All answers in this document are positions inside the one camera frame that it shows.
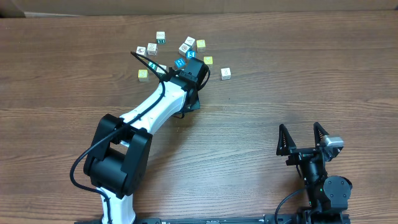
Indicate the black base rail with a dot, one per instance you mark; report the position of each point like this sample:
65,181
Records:
266,219

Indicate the block with green R side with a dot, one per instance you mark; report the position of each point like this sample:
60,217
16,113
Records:
160,37

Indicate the white block red letter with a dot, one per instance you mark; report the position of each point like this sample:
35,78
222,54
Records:
152,49

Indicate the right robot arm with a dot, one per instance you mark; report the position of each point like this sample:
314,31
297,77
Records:
327,195

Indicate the yellow top wooden block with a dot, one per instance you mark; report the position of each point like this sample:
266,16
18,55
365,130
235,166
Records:
143,75

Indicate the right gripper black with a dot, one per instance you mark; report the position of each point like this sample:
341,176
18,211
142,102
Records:
306,155

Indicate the yellow block upper right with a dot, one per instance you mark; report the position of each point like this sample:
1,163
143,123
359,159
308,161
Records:
201,45

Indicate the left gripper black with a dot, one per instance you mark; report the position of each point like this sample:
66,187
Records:
193,103

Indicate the white block tilted upper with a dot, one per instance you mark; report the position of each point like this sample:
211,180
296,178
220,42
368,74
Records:
190,41

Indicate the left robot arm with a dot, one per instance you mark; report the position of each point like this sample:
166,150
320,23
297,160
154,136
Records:
120,148

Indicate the white block picture top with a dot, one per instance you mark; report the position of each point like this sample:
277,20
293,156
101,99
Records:
183,49

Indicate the white acorn picture block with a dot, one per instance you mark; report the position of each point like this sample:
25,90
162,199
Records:
141,51

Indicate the white block far right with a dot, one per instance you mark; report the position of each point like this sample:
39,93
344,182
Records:
225,73

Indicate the blue number five block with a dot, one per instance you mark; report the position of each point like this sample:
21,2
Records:
190,54

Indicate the white block green side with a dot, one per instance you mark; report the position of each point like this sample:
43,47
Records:
161,69

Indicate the yellow block right middle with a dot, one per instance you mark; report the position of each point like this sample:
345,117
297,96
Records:
208,60

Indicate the blue letter H block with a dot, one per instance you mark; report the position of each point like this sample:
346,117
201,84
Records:
179,63

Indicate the teal number four block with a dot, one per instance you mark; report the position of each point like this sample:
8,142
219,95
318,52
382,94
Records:
152,65

